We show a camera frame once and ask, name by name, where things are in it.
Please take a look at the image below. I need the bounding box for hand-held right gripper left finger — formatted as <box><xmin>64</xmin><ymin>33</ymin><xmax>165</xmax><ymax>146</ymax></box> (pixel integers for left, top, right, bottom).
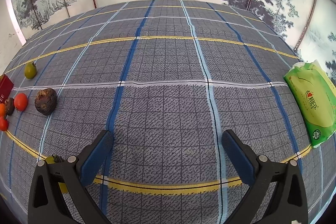
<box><xmin>28</xmin><ymin>130</ymin><xmax>114</xmax><ymax>224</ymax></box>

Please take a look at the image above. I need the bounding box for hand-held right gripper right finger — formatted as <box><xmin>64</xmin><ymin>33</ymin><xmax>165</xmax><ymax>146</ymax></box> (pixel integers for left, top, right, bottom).
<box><xmin>222</xmin><ymin>130</ymin><xmax>309</xmax><ymax>224</ymax></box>

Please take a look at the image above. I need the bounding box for large brown wrinkled fruit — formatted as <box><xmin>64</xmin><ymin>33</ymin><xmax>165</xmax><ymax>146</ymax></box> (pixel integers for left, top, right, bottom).
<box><xmin>35</xmin><ymin>88</ymin><xmax>57</xmax><ymax>116</ymax></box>

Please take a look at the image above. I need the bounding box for small brown fruit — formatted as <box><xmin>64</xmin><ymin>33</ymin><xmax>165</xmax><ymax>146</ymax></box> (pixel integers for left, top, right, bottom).
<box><xmin>5</xmin><ymin>97</ymin><xmax>15</xmax><ymax>116</ymax></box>

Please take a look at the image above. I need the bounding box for red gift box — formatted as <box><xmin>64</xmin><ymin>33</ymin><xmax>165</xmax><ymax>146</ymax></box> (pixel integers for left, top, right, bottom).
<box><xmin>0</xmin><ymin>74</ymin><xmax>14</xmax><ymax>105</ymax></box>

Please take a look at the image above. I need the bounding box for grey plaid blanket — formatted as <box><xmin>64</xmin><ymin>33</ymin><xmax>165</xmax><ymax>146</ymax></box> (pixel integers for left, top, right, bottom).
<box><xmin>0</xmin><ymin>0</ymin><xmax>326</xmax><ymax>224</ymax></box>

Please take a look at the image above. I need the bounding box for green tissue pack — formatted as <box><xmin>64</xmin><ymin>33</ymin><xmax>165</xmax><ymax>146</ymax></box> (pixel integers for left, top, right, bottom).
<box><xmin>283</xmin><ymin>60</ymin><xmax>336</xmax><ymax>148</ymax></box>

